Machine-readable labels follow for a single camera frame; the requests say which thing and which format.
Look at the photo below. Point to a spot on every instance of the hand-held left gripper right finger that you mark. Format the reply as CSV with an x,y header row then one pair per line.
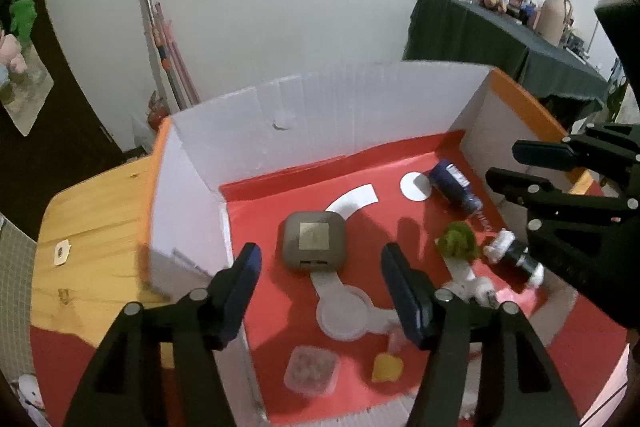
x,y
402,292

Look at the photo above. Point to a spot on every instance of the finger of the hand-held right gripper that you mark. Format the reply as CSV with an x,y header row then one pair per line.
x,y
520,186
545,154

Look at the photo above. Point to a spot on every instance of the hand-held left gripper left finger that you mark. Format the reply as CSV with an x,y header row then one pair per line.
x,y
245,287

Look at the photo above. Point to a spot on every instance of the dark blue bottle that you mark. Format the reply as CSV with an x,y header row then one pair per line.
x,y
452,184

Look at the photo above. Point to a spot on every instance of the large green plush toy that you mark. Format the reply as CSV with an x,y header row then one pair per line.
x,y
455,242

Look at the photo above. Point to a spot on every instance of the white sheep plush toy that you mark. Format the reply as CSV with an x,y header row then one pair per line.
x,y
475,289

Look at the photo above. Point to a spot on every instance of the yellow small block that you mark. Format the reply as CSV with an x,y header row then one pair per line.
x,y
385,367

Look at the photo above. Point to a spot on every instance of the beige jug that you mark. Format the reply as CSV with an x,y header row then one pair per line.
x,y
555,14

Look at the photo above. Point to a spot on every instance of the black and white tube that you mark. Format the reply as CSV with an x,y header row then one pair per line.
x,y
515,257

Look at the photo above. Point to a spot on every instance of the clear plastic container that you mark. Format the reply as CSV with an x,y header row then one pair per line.
x,y
310,369

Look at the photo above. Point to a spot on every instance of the dark green covered side table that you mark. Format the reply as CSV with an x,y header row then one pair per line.
x,y
475,37

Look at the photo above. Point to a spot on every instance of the small tan sticker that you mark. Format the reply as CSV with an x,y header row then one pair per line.
x,y
62,252

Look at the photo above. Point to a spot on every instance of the red tablecloth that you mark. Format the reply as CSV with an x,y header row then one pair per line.
x,y
50,357

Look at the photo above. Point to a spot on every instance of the dark brown door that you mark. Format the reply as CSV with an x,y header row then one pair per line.
x,y
60,142

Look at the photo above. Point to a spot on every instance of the metal mop pole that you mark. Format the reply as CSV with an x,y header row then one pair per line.
x,y
150,22

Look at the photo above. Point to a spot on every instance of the beige paper bag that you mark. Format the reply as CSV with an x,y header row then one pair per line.
x,y
27,97

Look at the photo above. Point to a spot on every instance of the pink pig plush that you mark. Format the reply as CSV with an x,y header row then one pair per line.
x,y
12,52

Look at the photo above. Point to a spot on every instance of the green hanging plush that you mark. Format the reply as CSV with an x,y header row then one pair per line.
x,y
22,19

